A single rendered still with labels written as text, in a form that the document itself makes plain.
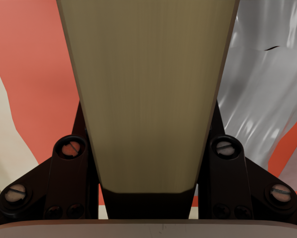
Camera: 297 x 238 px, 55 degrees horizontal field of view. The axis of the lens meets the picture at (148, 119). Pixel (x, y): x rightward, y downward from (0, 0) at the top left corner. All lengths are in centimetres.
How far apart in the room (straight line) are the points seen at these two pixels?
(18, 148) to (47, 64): 10
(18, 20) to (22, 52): 2
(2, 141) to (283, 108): 22
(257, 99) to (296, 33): 5
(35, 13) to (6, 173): 17
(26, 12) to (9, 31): 2
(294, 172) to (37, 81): 23
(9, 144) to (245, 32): 20
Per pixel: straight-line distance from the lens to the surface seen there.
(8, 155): 27
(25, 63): 19
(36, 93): 21
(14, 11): 18
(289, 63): 19
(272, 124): 23
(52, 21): 17
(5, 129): 25
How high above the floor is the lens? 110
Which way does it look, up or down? 43 degrees down
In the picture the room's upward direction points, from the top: 180 degrees counter-clockwise
